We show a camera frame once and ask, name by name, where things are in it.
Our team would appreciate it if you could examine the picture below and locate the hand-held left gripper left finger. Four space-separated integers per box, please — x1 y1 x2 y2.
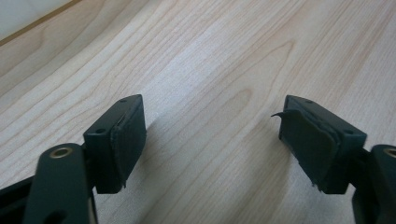
83 93 148 195

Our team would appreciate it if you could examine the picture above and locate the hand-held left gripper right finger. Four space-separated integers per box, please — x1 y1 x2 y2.
271 94 369 195

